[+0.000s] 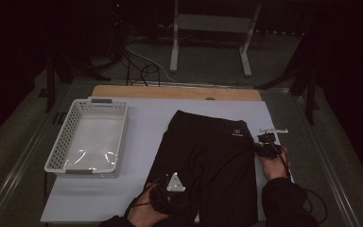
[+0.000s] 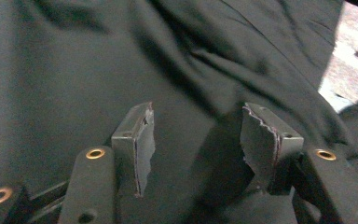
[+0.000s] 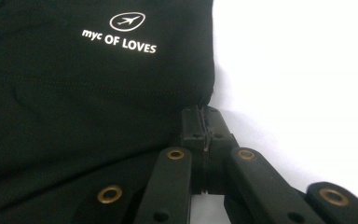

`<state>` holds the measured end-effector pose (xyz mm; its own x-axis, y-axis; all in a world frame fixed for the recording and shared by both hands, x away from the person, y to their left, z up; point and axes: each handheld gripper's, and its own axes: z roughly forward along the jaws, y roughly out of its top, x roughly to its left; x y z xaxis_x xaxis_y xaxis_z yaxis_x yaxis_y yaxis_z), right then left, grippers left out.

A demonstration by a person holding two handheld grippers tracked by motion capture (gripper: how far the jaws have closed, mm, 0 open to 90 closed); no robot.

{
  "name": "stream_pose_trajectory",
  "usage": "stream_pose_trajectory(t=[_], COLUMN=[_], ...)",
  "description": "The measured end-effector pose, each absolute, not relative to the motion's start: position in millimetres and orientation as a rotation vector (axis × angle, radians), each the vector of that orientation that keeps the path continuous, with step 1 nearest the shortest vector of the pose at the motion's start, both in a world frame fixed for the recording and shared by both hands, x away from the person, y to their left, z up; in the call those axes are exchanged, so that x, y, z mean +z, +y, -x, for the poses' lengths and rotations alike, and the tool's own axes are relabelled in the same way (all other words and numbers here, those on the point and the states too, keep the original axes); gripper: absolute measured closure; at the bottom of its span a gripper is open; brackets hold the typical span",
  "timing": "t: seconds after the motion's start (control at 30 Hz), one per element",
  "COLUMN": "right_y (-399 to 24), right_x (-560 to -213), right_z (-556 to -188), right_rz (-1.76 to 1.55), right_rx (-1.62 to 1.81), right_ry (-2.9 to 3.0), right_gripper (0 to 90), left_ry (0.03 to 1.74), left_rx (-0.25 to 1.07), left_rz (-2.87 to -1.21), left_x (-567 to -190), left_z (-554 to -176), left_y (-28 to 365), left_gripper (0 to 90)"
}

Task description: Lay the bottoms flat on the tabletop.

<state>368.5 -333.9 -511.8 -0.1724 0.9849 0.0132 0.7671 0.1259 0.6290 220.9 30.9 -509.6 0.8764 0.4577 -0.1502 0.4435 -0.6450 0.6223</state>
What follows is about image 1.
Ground dark equipment stand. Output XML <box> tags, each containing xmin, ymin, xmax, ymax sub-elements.
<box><xmin>75</xmin><ymin>0</ymin><xmax>129</xmax><ymax>64</ymax></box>

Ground white perforated plastic basket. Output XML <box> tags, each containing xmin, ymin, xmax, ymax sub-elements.
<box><xmin>43</xmin><ymin>98</ymin><xmax>130</xmax><ymax>175</ymax></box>

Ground person's right hand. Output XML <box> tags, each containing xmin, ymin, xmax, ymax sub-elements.
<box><xmin>258</xmin><ymin>147</ymin><xmax>292</xmax><ymax>183</ymax></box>

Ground black tripod stand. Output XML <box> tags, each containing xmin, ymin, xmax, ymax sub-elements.
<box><xmin>254</xmin><ymin>61</ymin><xmax>321</xmax><ymax>126</ymax></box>
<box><xmin>37</xmin><ymin>51</ymin><xmax>112</xmax><ymax>114</ymax></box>

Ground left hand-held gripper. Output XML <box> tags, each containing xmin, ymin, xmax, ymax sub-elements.
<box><xmin>150</xmin><ymin>172</ymin><xmax>186</xmax><ymax>216</ymax></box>

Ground white table mat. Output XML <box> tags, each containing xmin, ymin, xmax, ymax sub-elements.
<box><xmin>40</xmin><ymin>96</ymin><xmax>308</xmax><ymax>223</ymax></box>

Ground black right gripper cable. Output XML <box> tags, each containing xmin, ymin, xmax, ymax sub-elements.
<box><xmin>272</xmin><ymin>143</ymin><xmax>328</xmax><ymax>225</ymax></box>

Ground person's left hand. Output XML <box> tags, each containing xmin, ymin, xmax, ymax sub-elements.
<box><xmin>127</xmin><ymin>183</ymin><xmax>171</xmax><ymax>227</ymax></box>

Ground black pants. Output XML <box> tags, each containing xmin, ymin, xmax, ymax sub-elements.
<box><xmin>146</xmin><ymin>109</ymin><xmax>259</xmax><ymax>227</ymax></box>

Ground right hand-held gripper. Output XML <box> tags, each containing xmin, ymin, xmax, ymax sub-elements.
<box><xmin>253</xmin><ymin>127</ymin><xmax>289</xmax><ymax>160</ymax></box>

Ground white floor cable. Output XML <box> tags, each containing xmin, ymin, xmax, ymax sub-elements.
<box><xmin>126</xmin><ymin>46</ymin><xmax>178</xmax><ymax>83</ymax></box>

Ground black floor cables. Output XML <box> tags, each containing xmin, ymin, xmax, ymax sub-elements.
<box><xmin>122</xmin><ymin>46</ymin><xmax>162</xmax><ymax>87</ymax></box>

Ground grey metal stand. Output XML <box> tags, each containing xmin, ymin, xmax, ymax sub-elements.
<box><xmin>169</xmin><ymin>0</ymin><xmax>262</xmax><ymax>78</ymax></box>

